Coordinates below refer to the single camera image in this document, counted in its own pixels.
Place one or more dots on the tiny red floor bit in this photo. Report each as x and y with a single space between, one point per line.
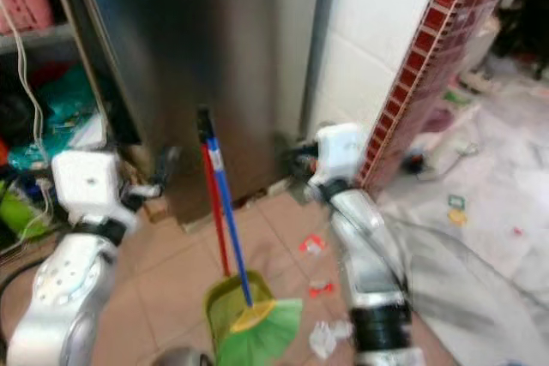
515 230

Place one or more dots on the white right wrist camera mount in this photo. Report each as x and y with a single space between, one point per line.
339 150

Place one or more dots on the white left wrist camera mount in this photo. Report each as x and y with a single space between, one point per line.
86 182

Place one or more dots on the grey metal shelf rack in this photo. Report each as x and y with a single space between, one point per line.
34 38

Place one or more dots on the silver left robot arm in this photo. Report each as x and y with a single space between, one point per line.
64 297

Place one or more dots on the pink plastic basket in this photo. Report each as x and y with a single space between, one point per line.
30 6

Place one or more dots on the red wrapper litter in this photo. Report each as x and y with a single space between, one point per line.
312 244
321 287

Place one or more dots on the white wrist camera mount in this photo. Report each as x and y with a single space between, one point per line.
339 150
86 182

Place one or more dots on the white crumpled paper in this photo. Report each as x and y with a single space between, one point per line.
344 328
322 342

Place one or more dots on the stainless steel fridge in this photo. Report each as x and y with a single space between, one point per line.
206 40

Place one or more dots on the green square card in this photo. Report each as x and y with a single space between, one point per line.
457 202

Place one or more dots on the small orange card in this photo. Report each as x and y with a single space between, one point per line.
457 218

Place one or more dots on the teal plastic bag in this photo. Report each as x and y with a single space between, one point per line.
73 96

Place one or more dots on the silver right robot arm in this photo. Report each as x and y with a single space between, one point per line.
373 263

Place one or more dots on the lime green bag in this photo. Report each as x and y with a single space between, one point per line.
21 210

